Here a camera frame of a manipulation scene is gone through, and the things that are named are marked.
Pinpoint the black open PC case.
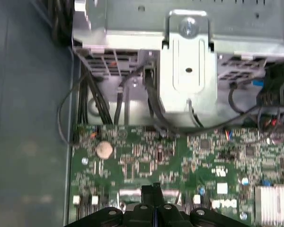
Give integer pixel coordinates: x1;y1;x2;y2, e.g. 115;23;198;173
0;0;81;227

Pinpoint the metal socket cover frame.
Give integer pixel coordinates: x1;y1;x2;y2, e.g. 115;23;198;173
119;188;181;204

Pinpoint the round coin battery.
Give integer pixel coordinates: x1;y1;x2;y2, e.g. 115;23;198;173
96;141;114;159

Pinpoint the metal drive cage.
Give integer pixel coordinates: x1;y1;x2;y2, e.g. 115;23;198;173
72;0;284;128

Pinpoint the silver cage screw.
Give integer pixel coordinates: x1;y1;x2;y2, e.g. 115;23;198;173
179;17;197;38

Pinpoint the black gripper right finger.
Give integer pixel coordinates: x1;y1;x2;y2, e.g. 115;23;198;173
154;182;250;227

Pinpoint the small silver heatsink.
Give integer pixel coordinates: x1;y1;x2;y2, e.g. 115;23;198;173
254;185;284;227

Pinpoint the green motherboard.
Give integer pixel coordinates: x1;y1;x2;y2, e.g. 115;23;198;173
68;124;284;227

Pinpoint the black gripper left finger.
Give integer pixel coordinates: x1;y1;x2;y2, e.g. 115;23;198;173
63;185;155;227

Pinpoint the thin black wire loop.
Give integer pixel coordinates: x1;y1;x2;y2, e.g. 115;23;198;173
57;88;78;145

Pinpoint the black cable bundle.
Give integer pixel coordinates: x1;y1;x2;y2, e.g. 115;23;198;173
143;65;205;134

